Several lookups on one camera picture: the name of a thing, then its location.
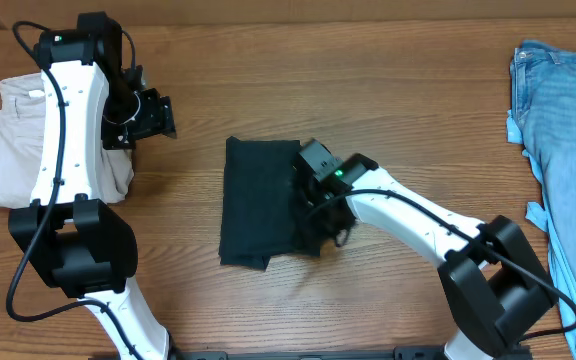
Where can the blue denim jeans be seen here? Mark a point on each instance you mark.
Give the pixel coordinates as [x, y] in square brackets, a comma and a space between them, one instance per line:
[542, 118]

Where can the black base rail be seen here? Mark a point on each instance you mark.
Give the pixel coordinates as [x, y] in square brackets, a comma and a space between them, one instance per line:
[398, 353]

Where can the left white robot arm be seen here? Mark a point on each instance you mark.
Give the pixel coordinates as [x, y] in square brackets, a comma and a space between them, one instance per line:
[67, 233]

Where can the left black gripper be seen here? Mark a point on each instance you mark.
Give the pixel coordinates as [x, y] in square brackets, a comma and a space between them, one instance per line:
[159, 118]

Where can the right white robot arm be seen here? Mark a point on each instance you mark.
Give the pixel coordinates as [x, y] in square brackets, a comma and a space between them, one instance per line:
[494, 283]

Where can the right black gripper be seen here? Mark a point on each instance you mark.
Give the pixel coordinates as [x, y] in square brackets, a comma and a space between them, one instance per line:
[313, 231]

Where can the black Nike t-shirt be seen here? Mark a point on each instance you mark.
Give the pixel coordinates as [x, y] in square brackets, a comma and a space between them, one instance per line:
[258, 195]

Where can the beige folded trousers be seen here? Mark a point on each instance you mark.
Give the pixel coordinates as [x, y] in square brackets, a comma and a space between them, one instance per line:
[28, 104]

